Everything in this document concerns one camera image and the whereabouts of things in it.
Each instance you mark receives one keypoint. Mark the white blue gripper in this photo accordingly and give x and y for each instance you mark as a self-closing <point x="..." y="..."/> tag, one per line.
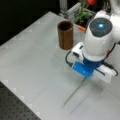
<point x="90" y="68"/>

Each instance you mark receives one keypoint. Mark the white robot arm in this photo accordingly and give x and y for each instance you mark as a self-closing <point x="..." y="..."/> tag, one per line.
<point x="102" y="32"/>

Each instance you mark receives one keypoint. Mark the brown wooden cylinder vase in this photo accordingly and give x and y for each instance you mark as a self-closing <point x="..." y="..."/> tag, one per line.
<point x="65" y="35"/>

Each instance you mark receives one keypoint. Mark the orange block on rail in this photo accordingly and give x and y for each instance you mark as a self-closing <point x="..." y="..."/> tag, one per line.
<point x="82" y="28"/>

